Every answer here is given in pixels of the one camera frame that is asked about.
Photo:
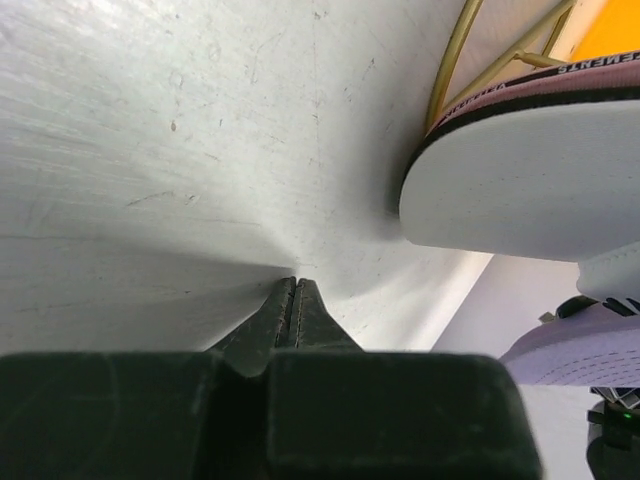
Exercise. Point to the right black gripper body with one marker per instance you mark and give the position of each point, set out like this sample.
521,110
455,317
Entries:
613,436

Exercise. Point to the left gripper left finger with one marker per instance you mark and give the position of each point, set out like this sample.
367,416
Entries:
143,415

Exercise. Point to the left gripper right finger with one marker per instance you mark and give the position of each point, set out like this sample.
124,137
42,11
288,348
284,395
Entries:
335,411

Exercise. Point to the purple baseball cap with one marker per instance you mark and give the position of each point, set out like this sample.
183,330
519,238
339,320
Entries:
596,347

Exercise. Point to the white cap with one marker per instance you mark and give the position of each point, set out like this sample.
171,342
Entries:
559,182

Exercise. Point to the pink baseball cap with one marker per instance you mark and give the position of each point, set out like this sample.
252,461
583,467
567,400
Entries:
615,70

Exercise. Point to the yellow plastic tray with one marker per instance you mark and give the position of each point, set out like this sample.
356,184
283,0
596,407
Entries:
597,28

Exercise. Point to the gold wire hat stand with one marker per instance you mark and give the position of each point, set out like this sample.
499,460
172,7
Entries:
486,37

